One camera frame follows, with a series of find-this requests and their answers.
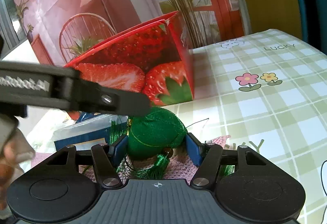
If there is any green sachet with tassel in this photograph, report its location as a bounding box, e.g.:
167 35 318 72
109 107 235 181

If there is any gloved left hand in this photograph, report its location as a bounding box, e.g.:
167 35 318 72
1 114 35 219

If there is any clear wrapped blue tissue pack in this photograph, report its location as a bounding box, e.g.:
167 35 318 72
52 113 128 150

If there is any red strawberry cardboard box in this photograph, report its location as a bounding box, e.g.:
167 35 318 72
66 11 195 106

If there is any green plaid bunny tablecloth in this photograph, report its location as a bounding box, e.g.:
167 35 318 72
170 29 326 223

